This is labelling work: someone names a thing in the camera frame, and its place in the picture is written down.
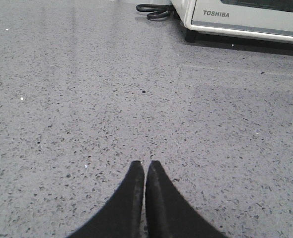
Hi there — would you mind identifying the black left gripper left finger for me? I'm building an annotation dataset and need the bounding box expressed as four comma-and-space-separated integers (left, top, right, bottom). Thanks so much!
69, 161, 145, 238

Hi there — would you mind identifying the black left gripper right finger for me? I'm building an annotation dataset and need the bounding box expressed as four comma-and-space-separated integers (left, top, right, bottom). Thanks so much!
146, 161, 225, 238

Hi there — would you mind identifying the white Toshiba toaster oven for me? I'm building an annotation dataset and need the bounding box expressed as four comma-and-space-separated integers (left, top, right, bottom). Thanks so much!
172, 0, 293, 44

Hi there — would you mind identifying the black power cable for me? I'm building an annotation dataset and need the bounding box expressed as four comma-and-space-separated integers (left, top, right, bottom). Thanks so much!
135, 4, 176, 21

